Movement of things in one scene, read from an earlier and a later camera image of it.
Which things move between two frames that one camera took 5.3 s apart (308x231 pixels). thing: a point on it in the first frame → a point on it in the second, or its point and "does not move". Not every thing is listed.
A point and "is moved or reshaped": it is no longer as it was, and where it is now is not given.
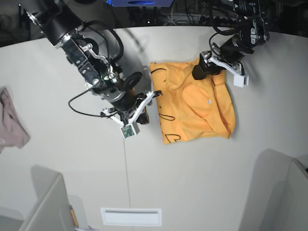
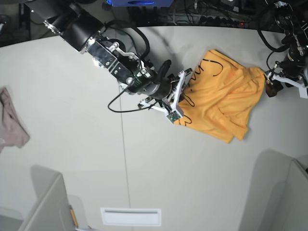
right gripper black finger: (204, 69) → (272, 90)
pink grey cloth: (13, 131) does not move
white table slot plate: (131, 216) does not move
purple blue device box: (140, 3) does not move
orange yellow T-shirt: (191, 109) is moved or reshaped
